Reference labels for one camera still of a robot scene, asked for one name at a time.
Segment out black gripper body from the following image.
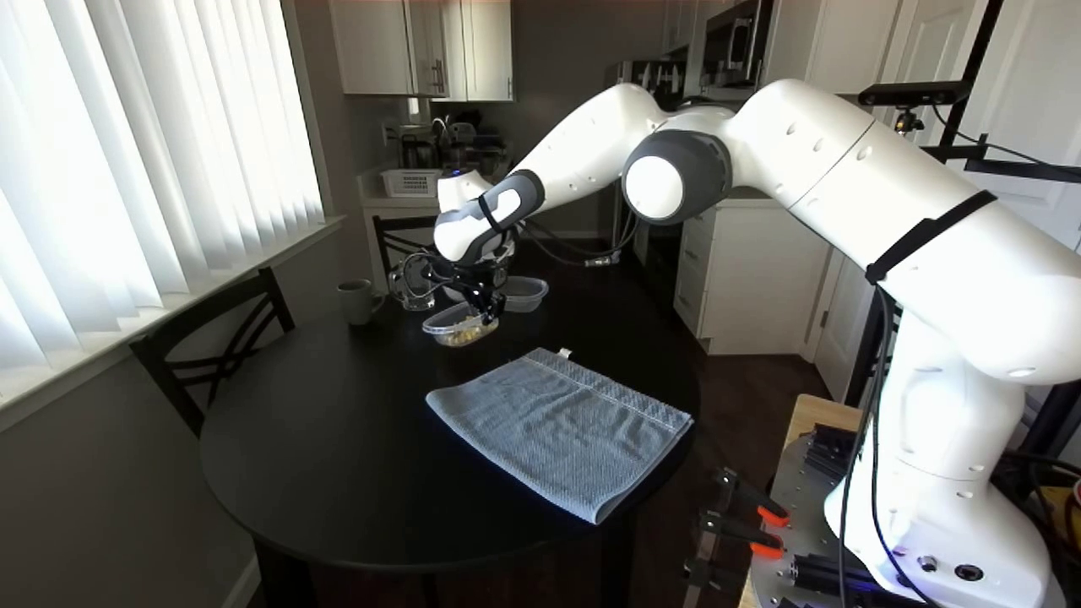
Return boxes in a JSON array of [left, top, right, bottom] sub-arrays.
[[431, 234, 515, 293]]

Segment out clear plastic bowl with sweets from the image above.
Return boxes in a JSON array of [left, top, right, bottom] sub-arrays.
[[423, 304, 499, 348]]

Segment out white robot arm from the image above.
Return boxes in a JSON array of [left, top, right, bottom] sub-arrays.
[[431, 79, 1081, 608]]

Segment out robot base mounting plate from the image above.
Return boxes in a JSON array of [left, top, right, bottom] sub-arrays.
[[735, 396, 861, 608]]

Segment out clear plastic rectangular container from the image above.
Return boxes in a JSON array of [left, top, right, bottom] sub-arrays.
[[499, 277, 547, 313]]

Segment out light blue towel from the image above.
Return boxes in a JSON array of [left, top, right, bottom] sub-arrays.
[[424, 348, 692, 526]]

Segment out black wooden chair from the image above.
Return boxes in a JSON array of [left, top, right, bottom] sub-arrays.
[[133, 267, 295, 433]]

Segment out vertical window blinds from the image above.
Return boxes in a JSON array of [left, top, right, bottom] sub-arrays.
[[0, 0, 323, 371]]

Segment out red handled clamp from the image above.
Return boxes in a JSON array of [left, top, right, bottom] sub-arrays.
[[683, 511, 782, 594], [715, 466, 789, 526]]

